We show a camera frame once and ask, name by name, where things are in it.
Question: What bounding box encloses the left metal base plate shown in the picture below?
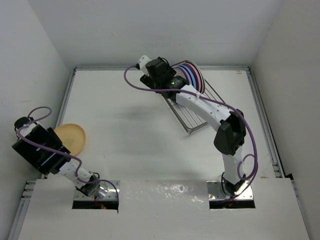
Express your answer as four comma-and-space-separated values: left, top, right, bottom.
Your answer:
73, 181, 120, 202

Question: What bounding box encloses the white front cover board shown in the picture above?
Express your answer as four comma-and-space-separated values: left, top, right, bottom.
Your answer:
19, 178, 309, 240

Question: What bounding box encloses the blue plastic plate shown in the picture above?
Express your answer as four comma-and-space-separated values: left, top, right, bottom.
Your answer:
180, 64, 199, 89

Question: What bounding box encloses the white plate orange sunburst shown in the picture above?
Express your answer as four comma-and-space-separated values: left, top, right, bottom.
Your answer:
173, 67, 184, 77

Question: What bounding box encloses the metal wire dish rack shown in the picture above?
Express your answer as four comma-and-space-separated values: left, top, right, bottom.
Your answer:
165, 60, 225, 135

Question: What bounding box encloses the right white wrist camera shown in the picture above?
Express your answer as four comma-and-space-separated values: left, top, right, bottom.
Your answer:
137, 55, 151, 76

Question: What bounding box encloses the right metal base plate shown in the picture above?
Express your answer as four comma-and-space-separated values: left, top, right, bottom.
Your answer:
206, 180, 254, 201

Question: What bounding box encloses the purple plastic plate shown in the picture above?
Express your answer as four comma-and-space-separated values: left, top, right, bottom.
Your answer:
176, 66, 192, 85

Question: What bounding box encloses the metal base plate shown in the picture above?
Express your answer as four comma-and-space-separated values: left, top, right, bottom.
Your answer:
206, 180, 254, 201
73, 181, 120, 202

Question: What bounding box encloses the yellow plastic plate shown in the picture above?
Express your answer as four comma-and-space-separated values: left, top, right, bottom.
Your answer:
54, 123, 86, 156

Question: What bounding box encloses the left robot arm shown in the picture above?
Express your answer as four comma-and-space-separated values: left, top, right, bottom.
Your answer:
12, 116, 100, 197

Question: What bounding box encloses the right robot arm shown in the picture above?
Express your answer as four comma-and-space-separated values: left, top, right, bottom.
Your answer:
136, 55, 246, 196

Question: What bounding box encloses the pink plastic plate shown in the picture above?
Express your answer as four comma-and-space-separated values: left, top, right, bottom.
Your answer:
187, 62, 204, 93

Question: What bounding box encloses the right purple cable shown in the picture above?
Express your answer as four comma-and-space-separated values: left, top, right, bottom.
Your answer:
123, 64, 259, 202

